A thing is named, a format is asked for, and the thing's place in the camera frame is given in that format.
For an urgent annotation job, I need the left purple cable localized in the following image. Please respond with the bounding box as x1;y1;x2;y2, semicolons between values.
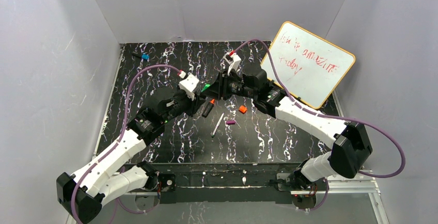
69;64;182;224

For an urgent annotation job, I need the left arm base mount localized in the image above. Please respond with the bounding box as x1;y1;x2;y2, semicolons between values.
135;173;176;213

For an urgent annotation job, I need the whiteboard with orange frame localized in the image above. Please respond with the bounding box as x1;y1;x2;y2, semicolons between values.
261;21;355;109

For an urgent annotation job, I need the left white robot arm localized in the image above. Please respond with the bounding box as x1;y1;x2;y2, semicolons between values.
56;89;206;223

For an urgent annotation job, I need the aluminium frame rail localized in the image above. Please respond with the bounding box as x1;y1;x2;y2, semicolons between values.
325;89;391;224

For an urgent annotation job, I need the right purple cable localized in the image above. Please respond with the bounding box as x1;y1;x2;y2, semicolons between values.
231;39;406;179

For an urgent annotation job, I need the orange highlighter cap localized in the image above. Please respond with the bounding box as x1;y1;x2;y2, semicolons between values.
239;105;247;114

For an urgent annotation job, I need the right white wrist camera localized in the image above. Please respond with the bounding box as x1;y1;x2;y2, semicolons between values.
223;51;241;76

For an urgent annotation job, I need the orange black highlighter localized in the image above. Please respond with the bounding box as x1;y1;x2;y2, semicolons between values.
201;99;215;118

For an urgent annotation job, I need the purple cable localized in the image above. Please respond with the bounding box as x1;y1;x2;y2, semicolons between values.
231;39;406;179
69;64;182;224

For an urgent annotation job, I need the blue capped black marker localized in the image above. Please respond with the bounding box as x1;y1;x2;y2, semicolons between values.
132;52;149;60

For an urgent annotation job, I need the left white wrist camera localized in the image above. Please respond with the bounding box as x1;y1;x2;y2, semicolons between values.
179;74;200;101

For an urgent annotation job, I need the purple pen cap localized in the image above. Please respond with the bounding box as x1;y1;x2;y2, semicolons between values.
226;120;236;125

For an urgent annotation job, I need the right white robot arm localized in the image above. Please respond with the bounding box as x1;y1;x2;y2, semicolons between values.
201;64;372;184

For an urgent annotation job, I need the green highlighter cap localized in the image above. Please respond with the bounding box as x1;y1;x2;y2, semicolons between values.
201;84;211;92

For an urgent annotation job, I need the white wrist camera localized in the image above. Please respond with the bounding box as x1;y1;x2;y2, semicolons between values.
223;51;241;76
179;74;200;101

